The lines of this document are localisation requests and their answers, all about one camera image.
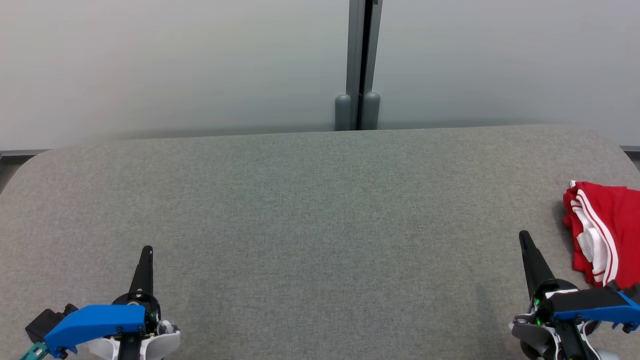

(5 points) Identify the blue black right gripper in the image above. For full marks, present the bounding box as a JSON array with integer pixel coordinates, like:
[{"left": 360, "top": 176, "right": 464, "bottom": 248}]
[{"left": 518, "top": 230, "right": 640, "bottom": 360}]

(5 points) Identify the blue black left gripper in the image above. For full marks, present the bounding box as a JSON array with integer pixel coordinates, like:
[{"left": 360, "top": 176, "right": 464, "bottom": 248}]
[{"left": 44, "top": 245, "right": 163, "bottom": 360}]

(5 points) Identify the grey rounded post foot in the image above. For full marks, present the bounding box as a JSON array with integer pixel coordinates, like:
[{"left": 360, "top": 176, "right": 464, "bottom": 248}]
[
  {"left": 334, "top": 93, "right": 353, "bottom": 132},
  {"left": 361, "top": 91, "right": 381, "bottom": 131}
]

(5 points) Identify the grey partition post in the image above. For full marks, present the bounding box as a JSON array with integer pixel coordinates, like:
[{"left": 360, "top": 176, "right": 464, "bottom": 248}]
[{"left": 346, "top": 0, "right": 384, "bottom": 131}]

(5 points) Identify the red Bulls basketball jersey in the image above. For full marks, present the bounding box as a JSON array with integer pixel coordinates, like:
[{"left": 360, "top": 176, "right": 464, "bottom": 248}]
[{"left": 562, "top": 181, "right": 640, "bottom": 291}]

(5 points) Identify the black left cable teal plug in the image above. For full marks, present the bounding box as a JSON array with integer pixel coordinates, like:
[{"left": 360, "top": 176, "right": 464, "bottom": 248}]
[{"left": 20, "top": 341, "right": 51, "bottom": 360}]

